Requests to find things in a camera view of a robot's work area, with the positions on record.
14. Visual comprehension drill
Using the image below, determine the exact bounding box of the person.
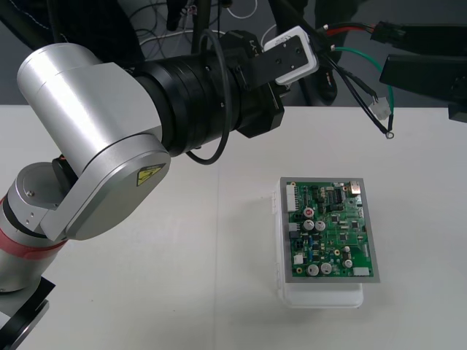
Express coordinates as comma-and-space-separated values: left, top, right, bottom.
268, 0, 369, 106

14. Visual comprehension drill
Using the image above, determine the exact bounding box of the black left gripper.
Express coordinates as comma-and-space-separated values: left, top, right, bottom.
224, 28, 286, 139

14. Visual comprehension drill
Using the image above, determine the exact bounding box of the white floor cable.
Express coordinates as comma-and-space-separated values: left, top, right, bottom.
140, 29, 196, 48

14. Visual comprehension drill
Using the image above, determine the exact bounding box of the pale grey left wrist camera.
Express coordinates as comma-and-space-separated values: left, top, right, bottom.
255, 25, 321, 90

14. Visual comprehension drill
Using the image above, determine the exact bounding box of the green circuit board grey frame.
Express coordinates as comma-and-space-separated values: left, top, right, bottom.
279, 176, 382, 285

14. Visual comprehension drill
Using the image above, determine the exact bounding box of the black left wrist camera cable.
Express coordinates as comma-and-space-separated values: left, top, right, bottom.
185, 28, 235, 166

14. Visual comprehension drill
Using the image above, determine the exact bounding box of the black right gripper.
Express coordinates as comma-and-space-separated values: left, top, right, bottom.
379, 22, 467, 123

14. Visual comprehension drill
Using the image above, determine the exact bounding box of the black tripod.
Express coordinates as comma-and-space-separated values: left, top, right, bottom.
166, 0, 215, 54

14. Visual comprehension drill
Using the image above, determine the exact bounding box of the red black green cable bundle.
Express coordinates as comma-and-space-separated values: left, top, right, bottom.
312, 21, 403, 141

